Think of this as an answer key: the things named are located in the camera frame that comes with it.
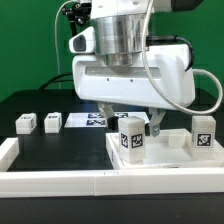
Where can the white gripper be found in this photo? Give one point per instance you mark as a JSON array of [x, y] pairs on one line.
[[129, 85]]

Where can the white square tabletop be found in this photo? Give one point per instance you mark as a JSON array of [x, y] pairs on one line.
[[171, 149]]

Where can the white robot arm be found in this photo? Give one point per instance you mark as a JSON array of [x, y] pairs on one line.
[[118, 61]]

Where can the white sheet with fiducial tags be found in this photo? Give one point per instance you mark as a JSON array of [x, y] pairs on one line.
[[80, 120]]

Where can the white U-shaped fence wall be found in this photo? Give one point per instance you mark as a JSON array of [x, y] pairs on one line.
[[104, 182]]

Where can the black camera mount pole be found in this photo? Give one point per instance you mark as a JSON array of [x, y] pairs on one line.
[[78, 15]]

